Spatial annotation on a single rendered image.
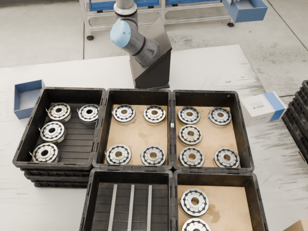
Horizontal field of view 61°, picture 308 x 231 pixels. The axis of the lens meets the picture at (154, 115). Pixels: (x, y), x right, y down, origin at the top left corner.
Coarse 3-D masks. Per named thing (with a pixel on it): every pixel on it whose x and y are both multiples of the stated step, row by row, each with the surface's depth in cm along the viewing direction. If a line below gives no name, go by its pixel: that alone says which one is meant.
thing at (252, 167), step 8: (240, 104) 113; (240, 112) 110; (240, 120) 108; (248, 144) 101; (176, 152) 99; (248, 152) 100; (176, 160) 97; (176, 168) 95; (184, 168) 95; (192, 168) 95; (208, 168) 95; (216, 168) 95; (224, 168) 95; (232, 168) 95; (240, 168) 95; (248, 168) 95
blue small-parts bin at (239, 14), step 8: (224, 0) 136; (232, 0) 127; (240, 0) 139; (248, 0) 140; (256, 0) 132; (232, 8) 128; (240, 8) 135; (248, 8) 122; (256, 8) 123; (264, 8) 124; (232, 16) 129; (240, 16) 125; (248, 16) 126; (256, 16) 127
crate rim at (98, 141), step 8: (112, 88) 119; (120, 88) 119; (128, 88) 119; (136, 88) 119; (104, 104) 113; (104, 112) 110; (96, 144) 101; (96, 152) 99; (96, 160) 97; (128, 168) 95; (136, 168) 95; (144, 168) 95; (152, 168) 95; (160, 168) 95; (168, 168) 95
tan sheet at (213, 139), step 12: (180, 108) 125; (204, 108) 125; (228, 108) 125; (204, 120) 120; (204, 132) 116; (216, 132) 116; (228, 132) 116; (180, 144) 112; (204, 144) 112; (216, 144) 112; (228, 144) 112; (204, 156) 109
